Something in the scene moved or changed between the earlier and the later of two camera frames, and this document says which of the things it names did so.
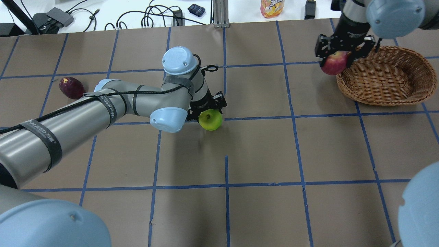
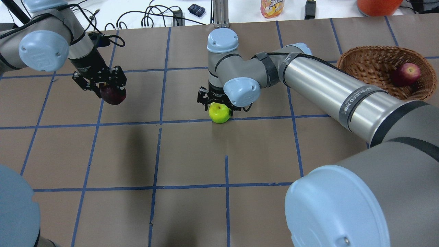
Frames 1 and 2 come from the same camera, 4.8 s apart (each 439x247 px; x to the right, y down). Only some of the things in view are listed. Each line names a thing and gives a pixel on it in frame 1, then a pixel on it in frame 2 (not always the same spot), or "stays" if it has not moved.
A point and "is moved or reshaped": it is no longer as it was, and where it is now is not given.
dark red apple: (71, 87) is moved or reshaped
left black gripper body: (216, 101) to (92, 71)
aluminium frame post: (221, 13) stays
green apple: (210, 119) is moved or reshaped
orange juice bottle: (271, 8) stays
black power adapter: (310, 9) stays
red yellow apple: (334, 64) to (406, 74)
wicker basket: (393, 76) stays
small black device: (196, 10) stays
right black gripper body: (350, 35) to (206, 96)
